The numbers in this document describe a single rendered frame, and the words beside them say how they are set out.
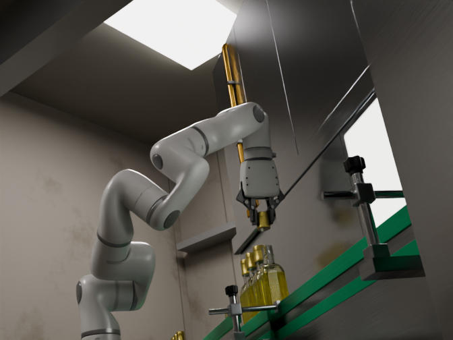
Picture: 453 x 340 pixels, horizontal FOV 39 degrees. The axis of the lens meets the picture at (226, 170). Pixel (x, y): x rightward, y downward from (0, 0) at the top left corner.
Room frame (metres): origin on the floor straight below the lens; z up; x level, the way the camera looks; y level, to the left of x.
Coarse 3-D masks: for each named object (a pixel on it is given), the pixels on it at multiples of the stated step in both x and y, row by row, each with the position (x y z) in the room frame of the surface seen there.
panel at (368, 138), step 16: (368, 112) 1.24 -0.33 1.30; (352, 128) 1.31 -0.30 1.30; (368, 128) 1.25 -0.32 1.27; (384, 128) 1.20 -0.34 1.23; (352, 144) 1.33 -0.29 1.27; (368, 144) 1.27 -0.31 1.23; (384, 144) 1.21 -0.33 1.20; (368, 160) 1.28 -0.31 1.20; (384, 160) 1.23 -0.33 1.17; (368, 176) 1.30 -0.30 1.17; (384, 176) 1.24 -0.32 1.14; (384, 208) 1.27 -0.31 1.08
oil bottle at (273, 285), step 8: (264, 264) 1.59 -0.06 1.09; (272, 264) 1.58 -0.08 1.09; (264, 272) 1.57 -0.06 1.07; (272, 272) 1.57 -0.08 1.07; (280, 272) 1.58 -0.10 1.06; (264, 280) 1.57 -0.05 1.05; (272, 280) 1.57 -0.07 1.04; (280, 280) 1.57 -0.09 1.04; (264, 288) 1.58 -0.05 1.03; (272, 288) 1.57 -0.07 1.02; (280, 288) 1.57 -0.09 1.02; (264, 296) 1.59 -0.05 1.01; (272, 296) 1.57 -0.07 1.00; (280, 296) 1.57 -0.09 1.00; (264, 304) 1.60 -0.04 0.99; (272, 304) 1.56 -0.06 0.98
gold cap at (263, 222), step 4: (260, 212) 1.58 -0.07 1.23; (264, 212) 1.58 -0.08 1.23; (260, 216) 1.58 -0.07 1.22; (264, 216) 1.58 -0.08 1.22; (260, 220) 1.58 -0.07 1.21; (264, 220) 1.58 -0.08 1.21; (268, 220) 1.59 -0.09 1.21; (260, 224) 1.58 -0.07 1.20; (264, 224) 1.58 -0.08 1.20; (268, 224) 1.59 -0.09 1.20; (260, 228) 1.61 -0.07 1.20; (264, 228) 1.61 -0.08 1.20; (268, 228) 1.61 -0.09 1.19
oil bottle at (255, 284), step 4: (256, 276) 1.63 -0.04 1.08; (252, 280) 1.66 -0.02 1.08; (256, 280) 1.63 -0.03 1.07; (252, 284) 1.66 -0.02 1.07; (256, 284) 1.63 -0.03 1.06; (256, 288) 1.63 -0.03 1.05; (256, 292) 1.64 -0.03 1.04; (260, 292) 1.62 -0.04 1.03; (256, 296) 1.64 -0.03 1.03; (260, 296) 1.62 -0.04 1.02; (256, 300) 1.65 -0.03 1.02; (260, 300) 1.62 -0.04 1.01; (256, 304) 1.65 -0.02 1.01; (260, 304) 1.62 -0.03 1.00; (256, 312) 1.66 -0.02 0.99
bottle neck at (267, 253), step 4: (264, 248) 1.58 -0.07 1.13; (268, 248) 1.58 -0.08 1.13; (264, 252) 1.59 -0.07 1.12; (268, 252) 1.58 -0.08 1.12; (272, 252) 1.59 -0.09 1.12; (264, 256) 1.59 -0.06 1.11; (268, 256) 1.58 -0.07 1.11; (272, 256) 1.59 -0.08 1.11; (264, 260) 1.59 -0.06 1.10; (268, 260) 1.58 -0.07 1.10; (272, 260) 1.59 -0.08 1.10
